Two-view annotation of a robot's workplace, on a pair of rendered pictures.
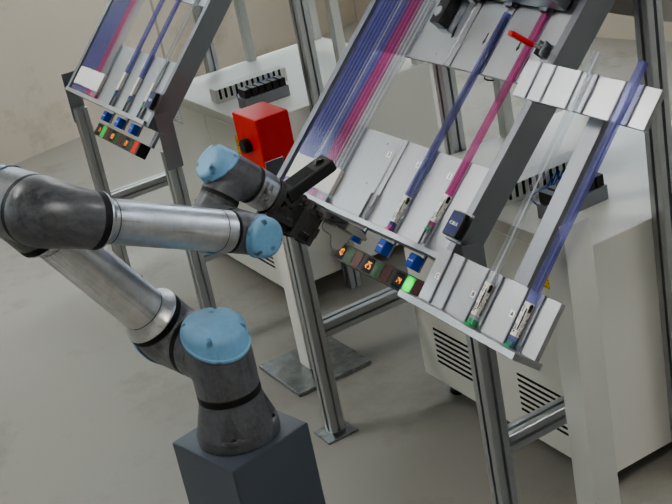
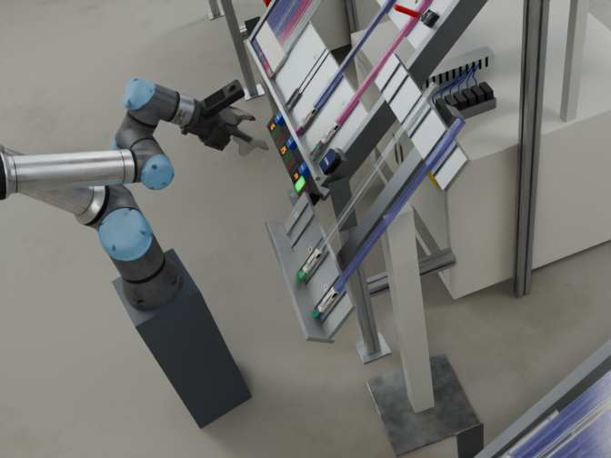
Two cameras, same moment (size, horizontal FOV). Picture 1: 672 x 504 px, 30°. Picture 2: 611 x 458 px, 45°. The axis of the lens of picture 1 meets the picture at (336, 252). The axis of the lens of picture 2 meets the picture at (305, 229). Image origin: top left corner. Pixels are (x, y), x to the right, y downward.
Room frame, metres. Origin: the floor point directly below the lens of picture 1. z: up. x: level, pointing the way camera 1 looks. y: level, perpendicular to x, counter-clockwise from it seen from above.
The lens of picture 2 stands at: (0.97, -0.58, 1.93)
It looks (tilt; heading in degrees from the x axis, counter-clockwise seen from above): 47 degrees down; 21
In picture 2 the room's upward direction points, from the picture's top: 16 degrees counter-clockwise
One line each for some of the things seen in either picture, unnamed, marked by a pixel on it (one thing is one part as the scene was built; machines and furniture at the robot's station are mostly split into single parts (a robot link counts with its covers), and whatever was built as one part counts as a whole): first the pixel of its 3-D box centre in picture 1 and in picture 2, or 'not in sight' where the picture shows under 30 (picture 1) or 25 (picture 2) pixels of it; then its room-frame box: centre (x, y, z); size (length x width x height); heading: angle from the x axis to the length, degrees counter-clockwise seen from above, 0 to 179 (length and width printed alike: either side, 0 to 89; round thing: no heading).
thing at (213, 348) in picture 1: (217, 352); (129, 242); (1.98, 0.24, 0.72); 0.13 x 0.12 x 0.14; 38
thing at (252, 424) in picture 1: (233, 409); (147, 273); (1.98, 0.24, 0.60); 0.15 x 0.15 x 0.10
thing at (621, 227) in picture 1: (596, 281); (495, 137); (2.75, -0.62, 0.31); 0.70 x 0.65 x 0.62; 27
